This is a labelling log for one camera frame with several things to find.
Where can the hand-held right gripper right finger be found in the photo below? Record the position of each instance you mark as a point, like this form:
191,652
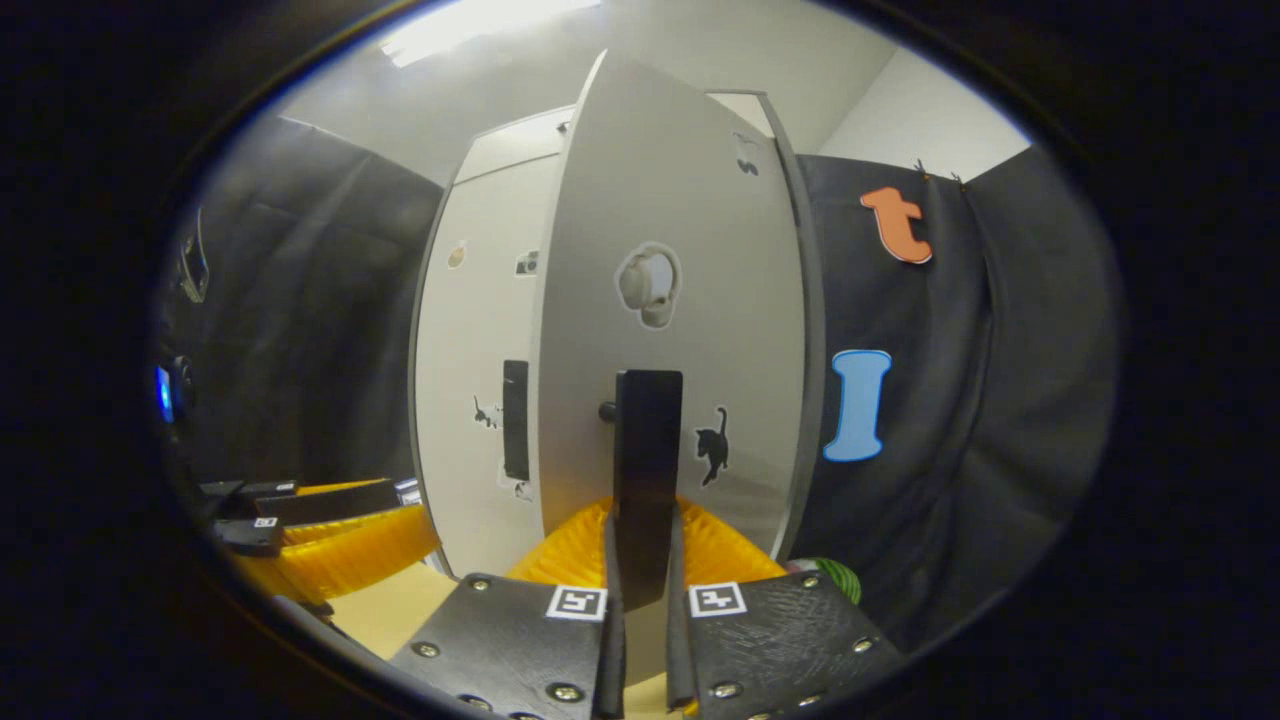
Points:
680,660

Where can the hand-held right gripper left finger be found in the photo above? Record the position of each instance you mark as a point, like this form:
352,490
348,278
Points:
610,670

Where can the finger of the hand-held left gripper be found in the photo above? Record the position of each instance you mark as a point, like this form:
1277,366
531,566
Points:
350,555
330,503

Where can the white door with camera sticker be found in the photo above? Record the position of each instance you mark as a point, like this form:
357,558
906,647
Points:
460,340

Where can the white double-door shoe cabinet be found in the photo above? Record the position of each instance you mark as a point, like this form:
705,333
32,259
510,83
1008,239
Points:
815,350

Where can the white door with headphones sticker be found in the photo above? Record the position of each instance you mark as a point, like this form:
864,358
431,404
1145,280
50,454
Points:
680,180

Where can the green striped ball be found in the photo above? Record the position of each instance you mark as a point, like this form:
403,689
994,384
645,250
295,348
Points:
835,580

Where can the black backdrop cloth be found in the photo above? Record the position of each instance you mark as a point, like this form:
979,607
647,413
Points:
1000,400

